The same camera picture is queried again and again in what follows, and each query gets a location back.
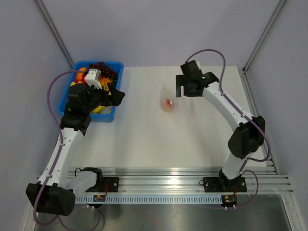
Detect dark purple grapes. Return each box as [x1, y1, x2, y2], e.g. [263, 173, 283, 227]
[89, 62, 118, 80]

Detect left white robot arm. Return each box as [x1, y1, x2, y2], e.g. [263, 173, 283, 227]
[26, 83, 125, 216]

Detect blue plastic bin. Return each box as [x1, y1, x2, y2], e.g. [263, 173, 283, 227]
[57, 60, 124, 123]

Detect small circuit board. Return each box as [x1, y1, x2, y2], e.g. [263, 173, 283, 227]
[93, 195, 106, 203]
[221, 194, 238, 207]

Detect aluminium rail frame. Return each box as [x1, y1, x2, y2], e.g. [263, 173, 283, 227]
[23, 166, 294, 205]

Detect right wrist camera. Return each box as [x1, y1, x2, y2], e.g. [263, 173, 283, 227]
[196, 61, 201, 69]

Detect right small circuit board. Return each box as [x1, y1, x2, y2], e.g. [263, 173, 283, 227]
[221, 194, 238, 207]

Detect right yellow banana bunch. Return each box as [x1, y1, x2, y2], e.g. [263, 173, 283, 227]
[92, 106, 112, 115]

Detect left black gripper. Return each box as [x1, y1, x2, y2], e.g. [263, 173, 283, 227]
[84, 82, 125, 113]

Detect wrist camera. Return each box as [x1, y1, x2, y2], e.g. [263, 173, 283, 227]
[84, 68, 102, 90]
[196, 61, 201, 69]

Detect clear zip top bag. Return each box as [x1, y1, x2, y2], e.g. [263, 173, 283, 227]
[160, 83, 175, 112]

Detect orange peach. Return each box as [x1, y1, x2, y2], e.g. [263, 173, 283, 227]
[160, 98, 174, 112]

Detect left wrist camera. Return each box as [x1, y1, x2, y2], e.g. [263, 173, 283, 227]
[84, 68, 102, 90]

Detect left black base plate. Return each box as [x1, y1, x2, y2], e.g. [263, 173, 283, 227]
[86, 177, 119, 193]

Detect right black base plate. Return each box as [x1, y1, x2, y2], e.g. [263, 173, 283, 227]
[199, 177, 247, 193]

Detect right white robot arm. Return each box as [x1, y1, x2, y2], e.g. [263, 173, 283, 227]
[176, 60, 265, 191]

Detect spiky orange fruit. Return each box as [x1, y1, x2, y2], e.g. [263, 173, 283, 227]
[99, 77, 117, 89]

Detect orange mango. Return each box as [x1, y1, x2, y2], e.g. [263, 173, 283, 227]
[75, 67, 88, 84]

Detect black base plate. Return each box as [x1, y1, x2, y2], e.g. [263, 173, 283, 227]
[199, 177, 247, 193]
[86, 177, 119, 193]

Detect left small circuit board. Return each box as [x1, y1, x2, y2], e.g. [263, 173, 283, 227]
[93, 195, 106, 203]

